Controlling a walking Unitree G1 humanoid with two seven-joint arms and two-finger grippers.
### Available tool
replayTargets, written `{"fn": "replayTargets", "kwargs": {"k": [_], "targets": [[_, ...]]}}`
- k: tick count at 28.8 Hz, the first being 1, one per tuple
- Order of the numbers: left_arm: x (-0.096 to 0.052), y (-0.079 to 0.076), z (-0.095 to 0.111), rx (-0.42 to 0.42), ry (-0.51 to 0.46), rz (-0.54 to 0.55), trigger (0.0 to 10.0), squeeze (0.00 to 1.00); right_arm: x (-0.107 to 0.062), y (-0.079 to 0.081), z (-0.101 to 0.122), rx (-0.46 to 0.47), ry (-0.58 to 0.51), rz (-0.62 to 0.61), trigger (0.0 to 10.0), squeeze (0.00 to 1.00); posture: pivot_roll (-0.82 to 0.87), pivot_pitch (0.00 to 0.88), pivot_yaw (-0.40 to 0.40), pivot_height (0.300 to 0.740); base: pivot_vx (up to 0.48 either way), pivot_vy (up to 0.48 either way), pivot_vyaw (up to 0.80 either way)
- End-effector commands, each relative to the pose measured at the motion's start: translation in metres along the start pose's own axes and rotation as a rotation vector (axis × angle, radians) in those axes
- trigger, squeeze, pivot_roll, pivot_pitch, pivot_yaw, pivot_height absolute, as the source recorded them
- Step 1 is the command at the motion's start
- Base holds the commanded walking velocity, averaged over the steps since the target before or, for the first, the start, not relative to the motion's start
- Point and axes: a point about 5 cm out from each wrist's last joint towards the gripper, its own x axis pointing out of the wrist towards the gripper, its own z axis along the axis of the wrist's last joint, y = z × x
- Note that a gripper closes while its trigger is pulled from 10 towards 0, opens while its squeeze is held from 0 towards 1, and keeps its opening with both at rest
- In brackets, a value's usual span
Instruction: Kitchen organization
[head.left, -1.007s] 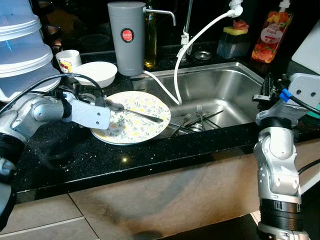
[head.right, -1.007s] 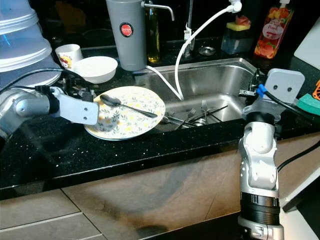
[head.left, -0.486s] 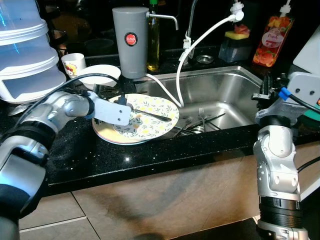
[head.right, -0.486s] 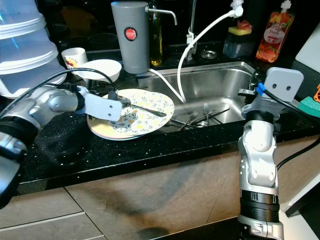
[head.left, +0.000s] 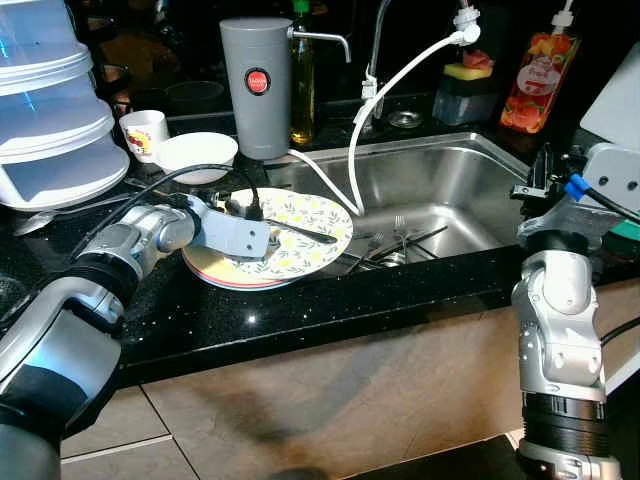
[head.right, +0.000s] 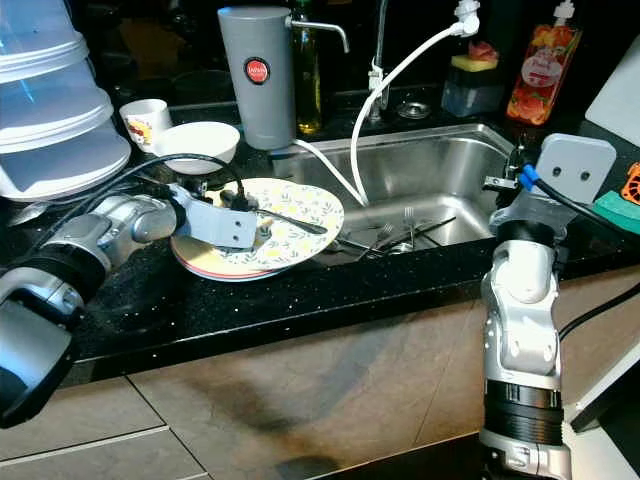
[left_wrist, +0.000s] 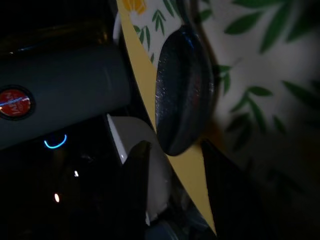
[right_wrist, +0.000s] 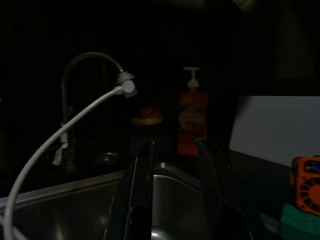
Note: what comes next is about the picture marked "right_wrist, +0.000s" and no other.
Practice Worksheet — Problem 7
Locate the gooseneck metal faucet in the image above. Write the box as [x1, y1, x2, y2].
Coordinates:
[51, 51, 126, 173]

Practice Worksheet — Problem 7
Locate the orange vented gadget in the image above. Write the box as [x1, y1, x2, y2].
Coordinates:
[288, 155, 320, 216]

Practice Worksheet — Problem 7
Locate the stainless steel sink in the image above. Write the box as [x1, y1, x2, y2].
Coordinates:
[0, 161, 283, 240]

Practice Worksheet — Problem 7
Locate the round metal drain cap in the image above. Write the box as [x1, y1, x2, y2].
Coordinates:
[93, 151, 121, 165]

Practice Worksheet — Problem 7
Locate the dark jar with yellow lid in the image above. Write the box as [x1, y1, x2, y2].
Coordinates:
[129, 106, 163, 161]

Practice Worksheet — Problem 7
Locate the green sponge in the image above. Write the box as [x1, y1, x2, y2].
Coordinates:
[279, 202, 320, 240]

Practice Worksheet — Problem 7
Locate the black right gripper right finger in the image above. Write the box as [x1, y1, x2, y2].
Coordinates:
[194, 138, 271, 240]

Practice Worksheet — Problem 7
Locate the white board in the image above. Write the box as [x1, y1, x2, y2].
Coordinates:
[228, 95, 320, 168]

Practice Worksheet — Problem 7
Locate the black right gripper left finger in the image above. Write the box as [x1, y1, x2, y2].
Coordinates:
[103, 140, 155, 240]

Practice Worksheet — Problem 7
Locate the white flexible hose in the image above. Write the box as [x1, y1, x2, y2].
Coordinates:
[3, 71, 138, 240]

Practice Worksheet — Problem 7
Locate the orange pump soap bottle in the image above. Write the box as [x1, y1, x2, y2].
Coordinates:
[177, 66, 210, 157]

